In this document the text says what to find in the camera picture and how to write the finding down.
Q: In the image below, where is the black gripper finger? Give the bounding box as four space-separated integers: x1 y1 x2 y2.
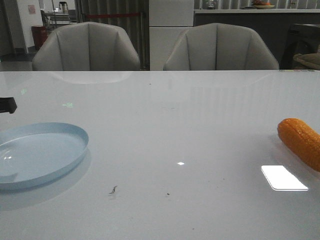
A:
0 97 17 114

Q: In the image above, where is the light blue round plate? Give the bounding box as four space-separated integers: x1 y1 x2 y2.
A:
0 122 89 190

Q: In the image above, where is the orange corn cob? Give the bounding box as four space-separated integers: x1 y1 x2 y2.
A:
277 118 320 172

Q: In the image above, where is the red bin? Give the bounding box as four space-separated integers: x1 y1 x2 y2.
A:
31 25 48 50

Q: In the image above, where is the grey chair on left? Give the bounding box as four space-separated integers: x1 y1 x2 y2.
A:
32 21 140 71

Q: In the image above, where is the grey chair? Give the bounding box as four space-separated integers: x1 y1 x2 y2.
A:
163 23 279 71
32 21 140 71

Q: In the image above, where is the red barrier belt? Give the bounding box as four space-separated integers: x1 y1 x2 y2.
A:
85 12 141 19

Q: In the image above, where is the white cabinet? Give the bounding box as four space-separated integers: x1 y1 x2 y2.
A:
149 0 194 71

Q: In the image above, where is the grey chair on right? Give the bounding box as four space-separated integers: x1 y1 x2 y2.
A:
163 23 279 71

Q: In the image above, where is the fruit bowl on counter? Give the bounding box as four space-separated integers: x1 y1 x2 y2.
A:
252 0 275 10

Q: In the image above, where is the coloured stickers strip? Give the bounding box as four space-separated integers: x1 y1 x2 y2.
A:
279 69 316 72

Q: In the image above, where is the dark olive sofa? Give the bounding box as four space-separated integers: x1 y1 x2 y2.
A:
293 53 320 70

